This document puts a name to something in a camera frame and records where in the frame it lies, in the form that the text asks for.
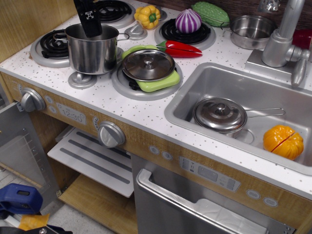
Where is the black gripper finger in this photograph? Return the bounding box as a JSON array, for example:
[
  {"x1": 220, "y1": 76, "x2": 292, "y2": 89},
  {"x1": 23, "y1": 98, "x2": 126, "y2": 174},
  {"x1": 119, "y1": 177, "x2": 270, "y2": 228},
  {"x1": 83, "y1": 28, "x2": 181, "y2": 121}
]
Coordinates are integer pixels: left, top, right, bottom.
[{"x1": 74, "y1": 0, "x2": 102, "y2": 38}]

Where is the tall steel pot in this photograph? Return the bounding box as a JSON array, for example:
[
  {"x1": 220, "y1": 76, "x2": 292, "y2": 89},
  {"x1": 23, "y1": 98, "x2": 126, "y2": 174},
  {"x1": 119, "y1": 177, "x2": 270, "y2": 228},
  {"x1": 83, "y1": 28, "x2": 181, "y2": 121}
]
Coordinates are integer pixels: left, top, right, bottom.
[{"x1": 64, "y1": 24, "x2": 120, "y2": 75}]

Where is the back left stove burner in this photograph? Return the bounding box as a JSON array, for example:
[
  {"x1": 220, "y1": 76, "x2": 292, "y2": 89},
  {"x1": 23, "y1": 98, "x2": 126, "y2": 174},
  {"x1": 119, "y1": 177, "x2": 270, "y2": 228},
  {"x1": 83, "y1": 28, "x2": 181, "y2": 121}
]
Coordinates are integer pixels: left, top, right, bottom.
[{"x1": 96, "y1": 0, "x2": 135, "y2": 29}]

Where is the stove burner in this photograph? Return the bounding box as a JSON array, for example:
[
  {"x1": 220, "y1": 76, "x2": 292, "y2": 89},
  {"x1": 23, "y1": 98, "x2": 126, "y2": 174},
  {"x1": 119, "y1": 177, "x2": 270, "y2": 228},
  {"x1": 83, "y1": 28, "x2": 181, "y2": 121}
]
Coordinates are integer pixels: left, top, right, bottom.
[
  {"x1": 154, "y1": 19, "x2": 216, "y2": 51},
  {"x1": 111, "y1": 62, "x2": 183, "y2": 101},
  {"x1": 30, "y1": 29, "x2": 70, "y2": 68},
  {"x1": 96, "y1": 0, "x2": 135, "y2": 29}
]

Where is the front left stove burner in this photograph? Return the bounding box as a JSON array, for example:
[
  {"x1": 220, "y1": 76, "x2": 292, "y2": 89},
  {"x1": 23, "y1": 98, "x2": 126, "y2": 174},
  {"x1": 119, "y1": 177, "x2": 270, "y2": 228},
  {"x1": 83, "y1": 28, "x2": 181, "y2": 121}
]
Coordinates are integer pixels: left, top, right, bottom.
[{"x1": 30, "y1": 29, "x2": 70, "y2": 68}]

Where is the steel pot lid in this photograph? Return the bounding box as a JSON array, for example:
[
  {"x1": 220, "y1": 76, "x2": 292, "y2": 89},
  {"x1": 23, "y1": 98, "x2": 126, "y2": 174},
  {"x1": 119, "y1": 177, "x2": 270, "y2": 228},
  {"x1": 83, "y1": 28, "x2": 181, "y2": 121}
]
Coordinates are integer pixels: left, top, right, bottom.
[{"x1": 121, "y1": 49, "x2": 176, "y2": 81}]

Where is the front right stove burner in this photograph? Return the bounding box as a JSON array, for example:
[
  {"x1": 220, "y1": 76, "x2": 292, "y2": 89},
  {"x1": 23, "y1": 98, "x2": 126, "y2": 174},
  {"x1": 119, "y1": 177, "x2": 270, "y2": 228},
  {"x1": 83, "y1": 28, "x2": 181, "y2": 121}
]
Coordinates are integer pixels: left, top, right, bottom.
[{"x1": 111, "y1": 62, "x2": 183, "y2": 101}]

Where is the back right stove burner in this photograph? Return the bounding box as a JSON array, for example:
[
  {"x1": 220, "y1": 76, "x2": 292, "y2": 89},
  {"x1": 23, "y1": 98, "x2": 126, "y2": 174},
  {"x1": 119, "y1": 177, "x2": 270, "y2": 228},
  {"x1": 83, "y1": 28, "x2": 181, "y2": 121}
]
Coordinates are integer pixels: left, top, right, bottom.
[{"x1": 154, "y1": 19, "x2": 216, "y2": 51}]

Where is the small steel pot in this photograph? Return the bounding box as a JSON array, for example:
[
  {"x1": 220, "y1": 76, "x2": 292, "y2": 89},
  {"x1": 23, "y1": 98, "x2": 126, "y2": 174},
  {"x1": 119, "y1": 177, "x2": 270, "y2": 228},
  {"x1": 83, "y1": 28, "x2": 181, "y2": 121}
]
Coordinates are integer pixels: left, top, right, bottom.
[{"x1": 220, "y1": 15, "x2": 277, "y2": 50}]

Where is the silver countertop knob back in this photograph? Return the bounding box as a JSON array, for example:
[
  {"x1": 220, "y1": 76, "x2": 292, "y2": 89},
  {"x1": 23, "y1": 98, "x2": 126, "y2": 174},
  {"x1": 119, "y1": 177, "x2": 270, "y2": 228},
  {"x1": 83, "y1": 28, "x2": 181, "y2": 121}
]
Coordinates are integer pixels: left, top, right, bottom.
[{"x1": 125, "y1": 23, "x2": 148, "y2": 40}]

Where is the silver countertop knob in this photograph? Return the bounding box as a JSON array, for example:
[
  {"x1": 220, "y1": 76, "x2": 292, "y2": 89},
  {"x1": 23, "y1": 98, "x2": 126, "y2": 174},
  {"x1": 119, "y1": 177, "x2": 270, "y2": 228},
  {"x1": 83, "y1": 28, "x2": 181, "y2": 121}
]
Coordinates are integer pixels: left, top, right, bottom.
[
  {"x1": 68, "y1": 72, "x2": 97, "y2": 89},
  {"x1": 125, "y1": 23, "x2": 148, "y2": 40}
]

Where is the yellow toy bell pepper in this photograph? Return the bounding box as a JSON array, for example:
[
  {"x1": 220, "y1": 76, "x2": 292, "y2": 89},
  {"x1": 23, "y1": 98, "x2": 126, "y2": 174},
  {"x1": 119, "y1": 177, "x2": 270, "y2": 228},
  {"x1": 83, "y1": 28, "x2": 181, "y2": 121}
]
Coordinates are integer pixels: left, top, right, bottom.
[{"x1": 134, "y1": 5, "x2": 161, "y2": 29}]

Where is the silver countertop knob front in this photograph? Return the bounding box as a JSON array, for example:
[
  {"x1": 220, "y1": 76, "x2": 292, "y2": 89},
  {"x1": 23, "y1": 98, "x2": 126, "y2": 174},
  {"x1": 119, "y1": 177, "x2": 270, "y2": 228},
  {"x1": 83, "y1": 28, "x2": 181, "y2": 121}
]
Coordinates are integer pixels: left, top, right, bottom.
[{"x1": 68, "y1": 72, "x2": 97, "y2": 89}]

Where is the red toy chili pepper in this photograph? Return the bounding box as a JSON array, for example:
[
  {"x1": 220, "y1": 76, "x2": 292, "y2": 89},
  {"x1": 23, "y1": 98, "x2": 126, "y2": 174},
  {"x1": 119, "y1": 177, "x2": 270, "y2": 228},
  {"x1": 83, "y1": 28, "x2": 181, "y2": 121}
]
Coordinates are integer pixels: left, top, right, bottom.
[{"x1": 156, "y1": 40, "x2": 202, "y2": 58}]

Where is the light green plastic plate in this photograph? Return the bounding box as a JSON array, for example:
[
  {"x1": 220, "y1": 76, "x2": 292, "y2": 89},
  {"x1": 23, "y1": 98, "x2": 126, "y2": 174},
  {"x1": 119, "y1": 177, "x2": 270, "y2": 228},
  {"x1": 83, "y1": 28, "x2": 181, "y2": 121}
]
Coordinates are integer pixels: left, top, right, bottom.
[{"x1": 121, "y1": 45, "x2": 180, "y2": 93}]

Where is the purple striped toy onion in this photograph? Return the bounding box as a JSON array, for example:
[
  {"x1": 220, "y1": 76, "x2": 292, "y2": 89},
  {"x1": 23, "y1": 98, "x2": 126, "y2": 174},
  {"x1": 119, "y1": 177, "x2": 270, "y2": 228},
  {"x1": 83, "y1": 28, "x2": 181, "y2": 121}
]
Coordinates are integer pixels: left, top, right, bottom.
[{"x1": 175, "y1": 9, "x2": 202, "y2": 34}]

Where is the left silver oven knob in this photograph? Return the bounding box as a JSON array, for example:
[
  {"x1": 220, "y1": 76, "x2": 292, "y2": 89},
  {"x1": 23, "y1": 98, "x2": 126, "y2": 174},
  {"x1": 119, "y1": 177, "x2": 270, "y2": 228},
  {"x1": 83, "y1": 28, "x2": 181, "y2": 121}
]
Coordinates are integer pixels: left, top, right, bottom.
[{"x1": 20, "y1": 87, "x2": 46, "y2": 112}]

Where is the silver oven knob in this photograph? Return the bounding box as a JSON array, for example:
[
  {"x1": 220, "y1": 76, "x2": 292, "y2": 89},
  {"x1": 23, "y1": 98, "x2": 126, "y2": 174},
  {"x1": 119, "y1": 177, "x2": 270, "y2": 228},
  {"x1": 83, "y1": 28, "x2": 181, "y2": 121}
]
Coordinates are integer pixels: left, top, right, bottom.
[
  {"x1": 20, "y1": 87, "x2": 46, "y2": 112},
  {"x1": 98, "y1": 121, "x2": 126, "y2": 148}
]

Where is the grey toy sink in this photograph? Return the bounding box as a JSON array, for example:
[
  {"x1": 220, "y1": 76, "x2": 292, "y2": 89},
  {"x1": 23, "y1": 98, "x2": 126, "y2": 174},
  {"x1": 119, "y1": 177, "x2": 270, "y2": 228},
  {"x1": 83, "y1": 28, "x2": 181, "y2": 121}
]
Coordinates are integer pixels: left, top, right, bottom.
[{"x1": 165, "y1": 63, "x2": 312, "y2": 175}]

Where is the green toy bitter gourd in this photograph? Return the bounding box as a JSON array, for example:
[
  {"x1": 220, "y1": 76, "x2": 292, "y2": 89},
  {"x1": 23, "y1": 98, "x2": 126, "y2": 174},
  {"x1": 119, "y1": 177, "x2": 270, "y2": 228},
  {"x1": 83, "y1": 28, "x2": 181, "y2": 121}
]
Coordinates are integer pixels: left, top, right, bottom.
[{"x1": 192, "y1": 1, "x2": 230, "y2": 27}]

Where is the right silver oven knob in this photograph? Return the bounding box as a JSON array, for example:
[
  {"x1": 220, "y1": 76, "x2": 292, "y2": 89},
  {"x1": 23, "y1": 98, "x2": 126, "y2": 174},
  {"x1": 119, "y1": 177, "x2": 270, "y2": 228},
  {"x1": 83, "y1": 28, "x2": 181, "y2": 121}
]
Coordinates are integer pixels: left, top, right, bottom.
[{"x1": 98, "y1": 121, "x2": 126, "y2": 148}]

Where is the white oven rack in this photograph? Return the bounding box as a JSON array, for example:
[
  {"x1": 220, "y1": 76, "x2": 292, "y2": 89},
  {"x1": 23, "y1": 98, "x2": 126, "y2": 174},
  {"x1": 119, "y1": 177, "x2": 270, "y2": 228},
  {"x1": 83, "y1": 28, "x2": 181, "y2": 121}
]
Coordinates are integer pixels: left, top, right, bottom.
[{"x1": 48, "y1": 128, "x2": 134, "y2": 197}]

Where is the open oven door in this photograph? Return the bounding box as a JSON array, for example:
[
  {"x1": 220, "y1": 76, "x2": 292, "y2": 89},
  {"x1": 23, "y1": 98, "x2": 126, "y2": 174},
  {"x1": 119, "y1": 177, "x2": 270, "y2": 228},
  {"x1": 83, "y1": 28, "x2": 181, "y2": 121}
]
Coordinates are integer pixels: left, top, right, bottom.
[{"x1": 0, "y1": 103, "x2": 59, "y2": 211}]

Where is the steel saucepan with lid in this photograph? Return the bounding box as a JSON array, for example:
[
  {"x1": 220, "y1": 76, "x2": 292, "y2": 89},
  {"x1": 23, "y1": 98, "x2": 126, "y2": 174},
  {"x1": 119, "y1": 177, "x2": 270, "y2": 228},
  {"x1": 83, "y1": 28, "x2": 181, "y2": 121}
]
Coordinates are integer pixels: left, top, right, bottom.
[{"x1": 193, "y1": 97, "x2": 286, "y2": 138}]

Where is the silver toy faucet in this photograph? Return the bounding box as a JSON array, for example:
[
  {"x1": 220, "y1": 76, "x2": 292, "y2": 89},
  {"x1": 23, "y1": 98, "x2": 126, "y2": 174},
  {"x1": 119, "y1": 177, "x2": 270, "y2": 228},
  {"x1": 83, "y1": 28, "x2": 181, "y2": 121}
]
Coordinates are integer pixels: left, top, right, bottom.
[{"x1": 245, "y1": 0, "x2": 310, "y2": 87}]

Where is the blue clamp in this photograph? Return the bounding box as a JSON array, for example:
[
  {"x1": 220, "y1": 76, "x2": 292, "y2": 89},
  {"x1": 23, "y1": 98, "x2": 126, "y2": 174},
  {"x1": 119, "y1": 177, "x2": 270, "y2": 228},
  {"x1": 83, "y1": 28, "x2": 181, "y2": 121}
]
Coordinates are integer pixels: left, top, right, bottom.
[{"x1": 0, "y1": 183, "x2": 43, "y2": 219}]

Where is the silver dishwasher door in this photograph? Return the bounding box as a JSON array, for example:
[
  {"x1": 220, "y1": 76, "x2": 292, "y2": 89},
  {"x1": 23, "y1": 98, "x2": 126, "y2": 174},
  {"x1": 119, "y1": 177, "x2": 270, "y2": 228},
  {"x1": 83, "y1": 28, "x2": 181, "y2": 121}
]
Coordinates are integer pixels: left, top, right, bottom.
[{"x1": 131, "y1": 155, "x2": 296, "y2": 234}]

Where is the red cup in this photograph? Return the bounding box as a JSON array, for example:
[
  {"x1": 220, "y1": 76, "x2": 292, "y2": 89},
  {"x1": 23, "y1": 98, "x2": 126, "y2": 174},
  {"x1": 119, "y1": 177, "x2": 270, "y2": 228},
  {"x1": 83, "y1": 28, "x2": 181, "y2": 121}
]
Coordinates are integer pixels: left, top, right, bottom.
[{"x1": 292, "y1": 29, "x2": 312, "y2": 50}]

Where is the yellow tape piece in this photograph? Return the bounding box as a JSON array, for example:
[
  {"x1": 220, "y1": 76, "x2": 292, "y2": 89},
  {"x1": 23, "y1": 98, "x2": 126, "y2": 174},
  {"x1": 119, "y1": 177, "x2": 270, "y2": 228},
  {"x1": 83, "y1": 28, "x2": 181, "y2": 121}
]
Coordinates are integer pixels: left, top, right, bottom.
[{"x1": 18, "y1": 214, "x2": 50, "y2": 231}]

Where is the orange toy pumpkin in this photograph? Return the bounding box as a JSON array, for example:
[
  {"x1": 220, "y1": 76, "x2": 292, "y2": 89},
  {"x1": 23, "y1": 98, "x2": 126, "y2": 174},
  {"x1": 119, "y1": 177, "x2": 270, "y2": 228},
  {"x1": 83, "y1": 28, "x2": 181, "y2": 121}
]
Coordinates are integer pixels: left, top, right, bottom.
[{"x1": 263, "y1": 125, "x2": 304, "y2": 160}]

